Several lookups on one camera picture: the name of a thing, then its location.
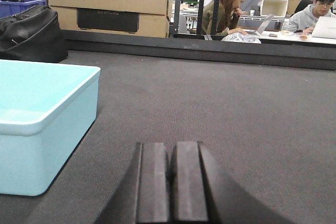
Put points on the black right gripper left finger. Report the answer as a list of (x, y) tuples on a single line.
[(142, 196)]

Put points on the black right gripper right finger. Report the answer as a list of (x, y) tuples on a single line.
[(203, 192)]

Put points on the light teal plastic bin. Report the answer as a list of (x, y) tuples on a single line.
[(46, 109)]

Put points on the black shoulder bag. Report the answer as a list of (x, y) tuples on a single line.
[(33, 35)]

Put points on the dark grey conveyor belt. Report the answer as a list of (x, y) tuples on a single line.
[(271, 128)]

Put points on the blue bin on far table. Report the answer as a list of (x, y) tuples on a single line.
[(11, 8)]

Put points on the silver laptop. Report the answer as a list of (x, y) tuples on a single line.
[(261, 28)]

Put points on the large cardboard box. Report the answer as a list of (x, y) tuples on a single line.
[(149, 18)]

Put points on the woman with long hair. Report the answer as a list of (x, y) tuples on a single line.
[(228, 15)]

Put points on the man in grey hoodie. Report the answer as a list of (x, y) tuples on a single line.
[(305, 20)]

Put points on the white laptop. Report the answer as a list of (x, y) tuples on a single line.
[(325, 28)]

